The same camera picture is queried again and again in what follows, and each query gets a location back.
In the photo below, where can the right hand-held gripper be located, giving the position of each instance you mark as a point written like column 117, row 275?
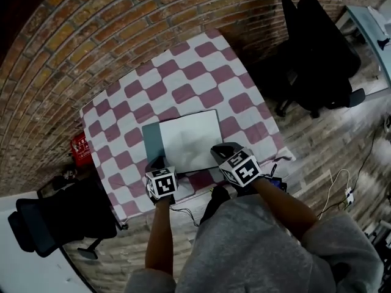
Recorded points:
column 239, row 167

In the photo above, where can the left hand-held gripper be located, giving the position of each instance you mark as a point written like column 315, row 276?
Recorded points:
column 161, row 184

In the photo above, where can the person's right forearm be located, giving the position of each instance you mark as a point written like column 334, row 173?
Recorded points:
column 282, row 207

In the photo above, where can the person's left forearm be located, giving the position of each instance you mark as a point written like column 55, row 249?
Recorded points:
column 160, row 233

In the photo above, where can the person's black shoe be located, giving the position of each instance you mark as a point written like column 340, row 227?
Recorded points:
column 216, row 203

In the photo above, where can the grey sweatshirt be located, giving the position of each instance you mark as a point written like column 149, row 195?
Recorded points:
column 253, row 249

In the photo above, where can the pink checkered tablecloth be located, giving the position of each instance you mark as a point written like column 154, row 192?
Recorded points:
column 180, row 102

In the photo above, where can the red fire extinguisher box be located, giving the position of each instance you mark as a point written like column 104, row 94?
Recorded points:
column 80, row 149

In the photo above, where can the black mesh office chair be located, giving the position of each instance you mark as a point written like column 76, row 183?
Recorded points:
column 58, row 215

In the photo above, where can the white power strip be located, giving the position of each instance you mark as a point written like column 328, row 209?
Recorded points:
column 349, row 196

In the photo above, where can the white desk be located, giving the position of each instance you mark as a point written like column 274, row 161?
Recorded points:
column 30, row 255

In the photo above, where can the light blue desk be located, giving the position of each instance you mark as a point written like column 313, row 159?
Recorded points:
column 371, row 38

